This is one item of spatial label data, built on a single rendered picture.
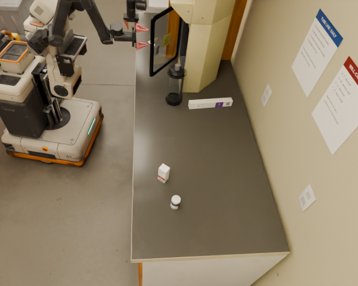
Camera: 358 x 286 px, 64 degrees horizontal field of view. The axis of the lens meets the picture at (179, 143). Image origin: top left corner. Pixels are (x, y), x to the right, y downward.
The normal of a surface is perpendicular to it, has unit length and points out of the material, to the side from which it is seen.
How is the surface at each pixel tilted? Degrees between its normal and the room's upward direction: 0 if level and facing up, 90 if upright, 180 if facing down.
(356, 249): 90
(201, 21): 90
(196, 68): 90
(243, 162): 0
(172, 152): 0
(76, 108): 0
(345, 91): 90
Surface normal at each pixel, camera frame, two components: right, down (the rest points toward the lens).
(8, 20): 0.07, 0.84
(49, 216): 0.10, -0.62
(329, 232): -0.99, 0.00
